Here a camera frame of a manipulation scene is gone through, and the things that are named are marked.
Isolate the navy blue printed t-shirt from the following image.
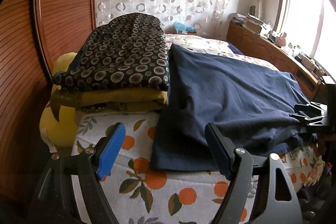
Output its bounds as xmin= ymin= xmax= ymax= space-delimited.
xmin=150 ymin=45 xmax=313 ymax=171

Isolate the orange-print white bed sheet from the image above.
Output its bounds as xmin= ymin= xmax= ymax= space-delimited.
xmin=71 ymin=52 xmax=326 ymax=224

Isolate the pink figurine on cabinet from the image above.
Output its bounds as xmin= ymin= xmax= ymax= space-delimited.
xmin=276 ymin=32 xmax=287 ymax=48

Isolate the wooden sideboard cabinet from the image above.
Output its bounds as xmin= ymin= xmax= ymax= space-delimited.
xmin=226 ymin=22 xmax=321 ymax=100

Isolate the pile of papers on cabinet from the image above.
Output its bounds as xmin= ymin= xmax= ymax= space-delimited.
xmin=231 ymin=13 xmax=272 ymax=36

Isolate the window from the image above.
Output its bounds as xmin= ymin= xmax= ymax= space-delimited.
xmin=277 ymin=0 xmax=335 ymax=77

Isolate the dark blue blanket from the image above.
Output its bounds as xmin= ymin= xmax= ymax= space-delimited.
xmin=228 ymin=43 xmax=244 ymax=55

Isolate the mustard yellow folded garment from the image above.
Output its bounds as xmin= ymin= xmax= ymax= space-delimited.
xmin=51 ymin=88 xmax=168 ymax=112

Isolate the floral quilt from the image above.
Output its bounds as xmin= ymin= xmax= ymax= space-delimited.
xmin=163 ymin=32 xmax=237 ymax=55

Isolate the blue item on box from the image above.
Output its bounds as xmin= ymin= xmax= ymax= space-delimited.
xmin=173 ymin=22 xmax=197 ymax=35

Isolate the dark circle-patterned folded garment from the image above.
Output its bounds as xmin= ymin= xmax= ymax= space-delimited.
xmin=53 ymin=12 xmax=170 ymax=93

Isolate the wooden wardrobe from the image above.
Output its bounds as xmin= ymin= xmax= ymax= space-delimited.
xmin=1 ymin=0 xmax=95 ymax=201

